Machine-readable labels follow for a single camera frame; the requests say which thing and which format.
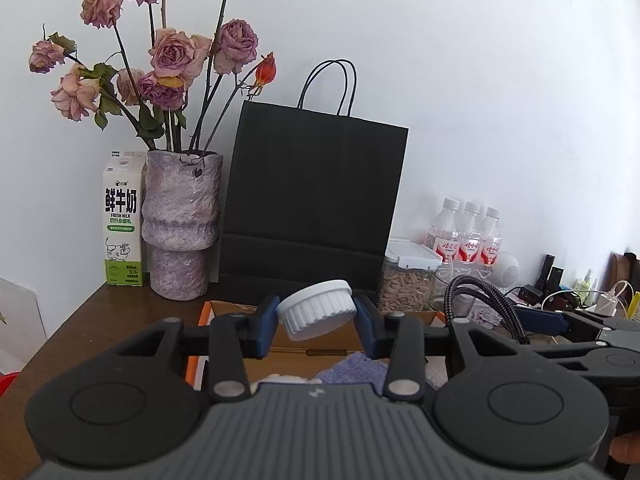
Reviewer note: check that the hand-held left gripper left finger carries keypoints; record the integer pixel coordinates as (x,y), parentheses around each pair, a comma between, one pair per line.
(267,327)

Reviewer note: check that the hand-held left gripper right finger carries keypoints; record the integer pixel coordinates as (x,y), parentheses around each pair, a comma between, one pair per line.
(367,330)

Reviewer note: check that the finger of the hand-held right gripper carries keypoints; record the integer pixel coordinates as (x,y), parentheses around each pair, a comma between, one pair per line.
(545,320)
(600,357)

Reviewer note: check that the orange cardboard box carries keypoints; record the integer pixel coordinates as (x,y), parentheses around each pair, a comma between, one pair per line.
(300,350)

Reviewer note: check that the white ribbed jar lid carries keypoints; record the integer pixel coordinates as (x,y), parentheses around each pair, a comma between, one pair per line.
(315,310)

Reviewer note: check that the clear food container white lid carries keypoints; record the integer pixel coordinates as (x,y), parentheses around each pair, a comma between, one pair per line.
(405,285)

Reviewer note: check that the person's right hand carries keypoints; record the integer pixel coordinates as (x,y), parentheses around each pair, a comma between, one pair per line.
(626,449)

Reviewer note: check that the black power adapter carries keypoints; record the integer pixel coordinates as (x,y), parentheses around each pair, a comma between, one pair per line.
(531,294)

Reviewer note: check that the purple knit cloth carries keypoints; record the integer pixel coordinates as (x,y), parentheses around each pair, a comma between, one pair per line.
(350,371)

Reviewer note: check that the black cosmetic tubes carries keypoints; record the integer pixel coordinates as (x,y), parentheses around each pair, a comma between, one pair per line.
(550,272)

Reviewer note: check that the small clear spray bottle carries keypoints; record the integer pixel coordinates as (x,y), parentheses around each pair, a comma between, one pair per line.
(586,287)

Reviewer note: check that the white charger plug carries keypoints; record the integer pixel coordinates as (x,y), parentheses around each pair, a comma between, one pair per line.
(607,304)

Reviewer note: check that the white floral tin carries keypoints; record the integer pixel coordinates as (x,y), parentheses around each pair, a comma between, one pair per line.
(482,316)

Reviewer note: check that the white round speaker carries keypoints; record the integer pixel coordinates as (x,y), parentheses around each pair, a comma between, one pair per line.
(506,271)

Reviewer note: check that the clear glass cup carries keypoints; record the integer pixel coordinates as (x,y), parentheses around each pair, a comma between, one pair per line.
(440,285)

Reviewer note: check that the brown wooden furniture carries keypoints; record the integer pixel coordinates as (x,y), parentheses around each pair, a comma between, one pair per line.
(627,272)

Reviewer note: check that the red label water bottle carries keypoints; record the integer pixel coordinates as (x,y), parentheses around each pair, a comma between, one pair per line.
(491,245)
(469,242)
(444,240)

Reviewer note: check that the purple textured vase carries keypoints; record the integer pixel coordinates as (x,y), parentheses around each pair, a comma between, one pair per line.
(180,220)

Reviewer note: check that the black paper bag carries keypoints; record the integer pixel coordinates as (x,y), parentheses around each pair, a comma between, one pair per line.
(310,185)

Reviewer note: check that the white green milk carton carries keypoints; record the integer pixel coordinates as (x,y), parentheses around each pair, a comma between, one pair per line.
(122,220)

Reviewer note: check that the white paper board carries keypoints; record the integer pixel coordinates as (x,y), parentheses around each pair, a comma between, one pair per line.
(17,320)

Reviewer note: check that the red plastic object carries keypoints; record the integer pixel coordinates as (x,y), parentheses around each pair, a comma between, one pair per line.
(7,385)

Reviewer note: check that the dried pink roses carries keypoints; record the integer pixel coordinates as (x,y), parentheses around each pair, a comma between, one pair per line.
(172,55)

